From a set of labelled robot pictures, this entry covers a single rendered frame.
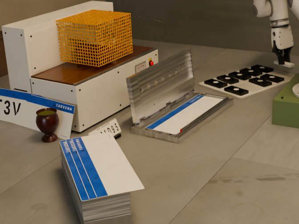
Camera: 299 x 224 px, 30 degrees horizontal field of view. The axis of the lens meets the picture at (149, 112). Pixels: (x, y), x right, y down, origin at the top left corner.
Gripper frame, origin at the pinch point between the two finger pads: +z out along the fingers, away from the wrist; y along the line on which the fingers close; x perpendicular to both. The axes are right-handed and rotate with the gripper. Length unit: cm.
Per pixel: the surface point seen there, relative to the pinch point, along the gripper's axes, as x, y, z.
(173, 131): -15, -80, 10
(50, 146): 8, -118, 7
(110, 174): -42, -124, 7
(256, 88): -2.0, -22.2, 8.4
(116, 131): -1, -95, 7
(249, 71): 13.9, -8.8, 3.9
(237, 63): 31.7, 1.0, 2.5
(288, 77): -1.6, -0.6, 8.4
